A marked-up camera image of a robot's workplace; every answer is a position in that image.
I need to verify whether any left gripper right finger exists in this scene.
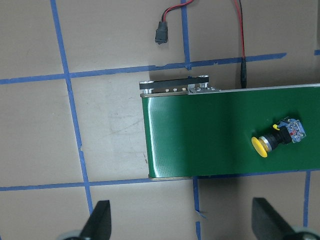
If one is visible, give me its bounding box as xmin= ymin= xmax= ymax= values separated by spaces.
xmin=251 ymin=197 xmax=298 ymax=240

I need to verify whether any green conveyor belt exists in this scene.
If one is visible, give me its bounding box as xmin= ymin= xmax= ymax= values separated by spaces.
xmin=139 ymin=75 xmax=320 ymax=180

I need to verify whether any red black wire cable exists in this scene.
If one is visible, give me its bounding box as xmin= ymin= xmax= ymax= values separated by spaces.
xmin=154 ymin=0 xmax=248 ymax=89

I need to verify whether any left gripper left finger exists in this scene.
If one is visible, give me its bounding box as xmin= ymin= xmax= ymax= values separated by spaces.
xmin=79 ymin=200 xmax=112 ymax=240

